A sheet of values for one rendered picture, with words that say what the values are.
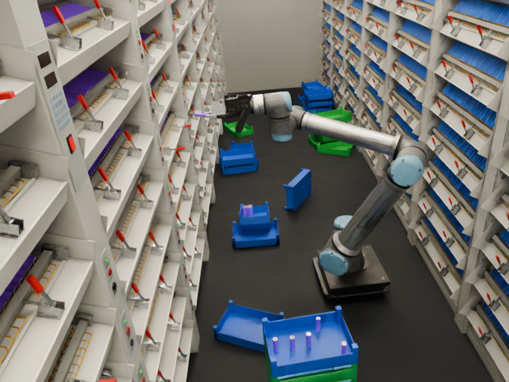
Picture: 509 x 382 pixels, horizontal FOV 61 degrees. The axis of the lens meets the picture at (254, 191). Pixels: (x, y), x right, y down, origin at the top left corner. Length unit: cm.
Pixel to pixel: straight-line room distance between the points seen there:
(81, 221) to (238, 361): 139
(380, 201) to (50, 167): 138
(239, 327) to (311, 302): 41
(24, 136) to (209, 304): 174
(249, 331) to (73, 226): 147
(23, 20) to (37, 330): 52
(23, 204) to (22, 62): 24
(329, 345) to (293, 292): 83
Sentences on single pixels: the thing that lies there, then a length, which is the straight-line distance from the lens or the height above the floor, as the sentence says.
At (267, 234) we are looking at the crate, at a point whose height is 0.
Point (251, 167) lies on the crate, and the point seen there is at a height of 4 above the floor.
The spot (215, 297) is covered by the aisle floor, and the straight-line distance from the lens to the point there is 248.
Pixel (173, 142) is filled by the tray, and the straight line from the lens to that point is 200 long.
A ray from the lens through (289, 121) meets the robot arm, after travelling 194.
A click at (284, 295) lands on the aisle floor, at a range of 244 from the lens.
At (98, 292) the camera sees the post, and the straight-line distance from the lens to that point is 105.
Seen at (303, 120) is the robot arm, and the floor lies 97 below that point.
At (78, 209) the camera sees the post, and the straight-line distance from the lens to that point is 93.
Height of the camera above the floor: 167
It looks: 29 degrees down
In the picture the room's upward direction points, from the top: 5 degrees counter-clockwise
